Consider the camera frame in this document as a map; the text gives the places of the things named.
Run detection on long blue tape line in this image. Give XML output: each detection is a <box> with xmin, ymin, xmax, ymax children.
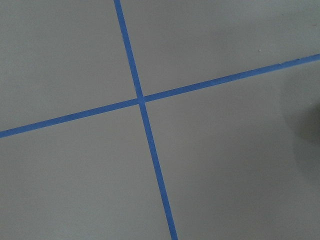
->
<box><xmin>114</xmin><ymin>0</ymin><xmax>178</xmax><ymax>240</ymax></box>

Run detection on crossing blue tape line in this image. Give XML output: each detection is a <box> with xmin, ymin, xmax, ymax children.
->
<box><xmin>0</xmin><ymin>54</ymin><xmax>320</xmax><ymax>138</ymax></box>

